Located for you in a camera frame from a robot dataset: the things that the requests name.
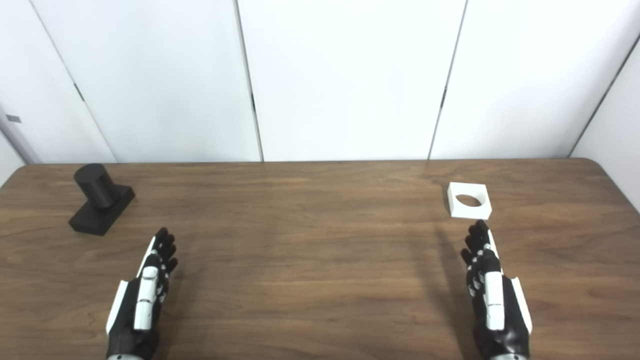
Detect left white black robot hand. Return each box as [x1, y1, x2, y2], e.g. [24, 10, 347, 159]
[105, 227, 179, 358]

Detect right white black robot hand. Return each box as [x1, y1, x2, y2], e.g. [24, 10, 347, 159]
[460, 219, 533, 357]

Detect white square piece with hole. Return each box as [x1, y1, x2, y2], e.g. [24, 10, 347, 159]
[447, 182, 493, 221]

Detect black peg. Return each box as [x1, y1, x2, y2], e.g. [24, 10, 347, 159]
[68, 163, 136, 237]

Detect gray wall corner post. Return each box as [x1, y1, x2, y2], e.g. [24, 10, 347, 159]
[0, 102, 43, 165]

